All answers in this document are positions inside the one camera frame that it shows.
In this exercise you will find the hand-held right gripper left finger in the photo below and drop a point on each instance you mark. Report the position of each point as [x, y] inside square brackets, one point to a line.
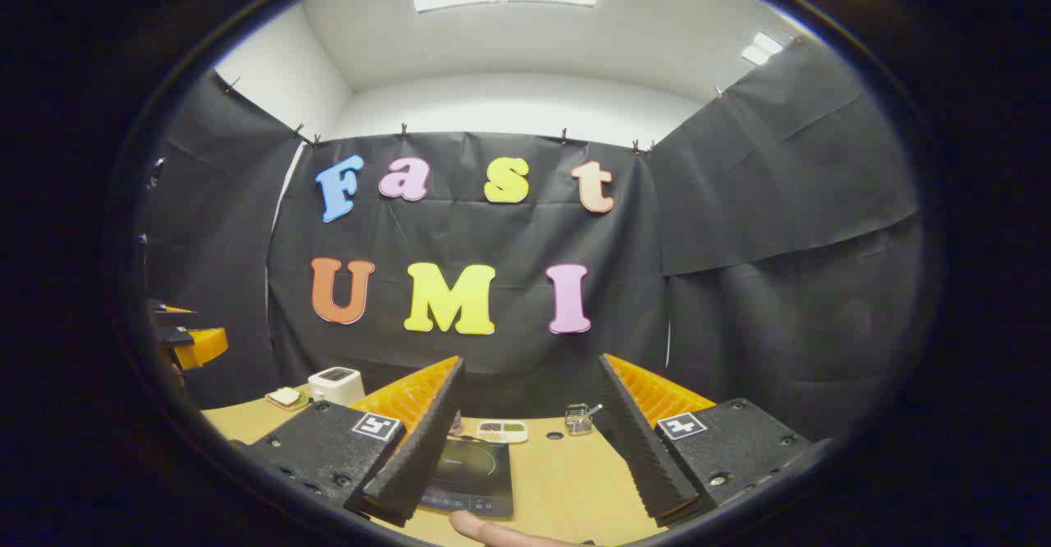
[427, 448]

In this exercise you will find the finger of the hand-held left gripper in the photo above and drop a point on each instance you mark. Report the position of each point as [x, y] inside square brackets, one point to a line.
[174, 317]
[201, 346]

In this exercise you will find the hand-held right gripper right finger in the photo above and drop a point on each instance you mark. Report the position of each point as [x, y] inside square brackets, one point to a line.
[640, 448]

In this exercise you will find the black induction cooktop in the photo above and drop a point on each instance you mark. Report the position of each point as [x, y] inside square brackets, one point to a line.
[472, 473]

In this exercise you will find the white divided dish of beans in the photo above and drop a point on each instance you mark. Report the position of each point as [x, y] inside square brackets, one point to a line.
[502, 431]

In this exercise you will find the bread slice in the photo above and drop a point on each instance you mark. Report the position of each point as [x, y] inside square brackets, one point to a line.
[287, 397]

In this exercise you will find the green and white plate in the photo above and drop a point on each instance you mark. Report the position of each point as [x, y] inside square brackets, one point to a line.
[287, 407]

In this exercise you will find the white toaster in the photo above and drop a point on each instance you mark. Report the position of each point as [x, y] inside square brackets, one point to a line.
[337, 387]

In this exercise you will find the black backdrop cloth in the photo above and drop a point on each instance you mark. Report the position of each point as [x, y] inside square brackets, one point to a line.
[493, 235]

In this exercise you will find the ceiling light panel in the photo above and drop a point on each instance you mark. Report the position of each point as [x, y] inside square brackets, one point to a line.
[761, 48]

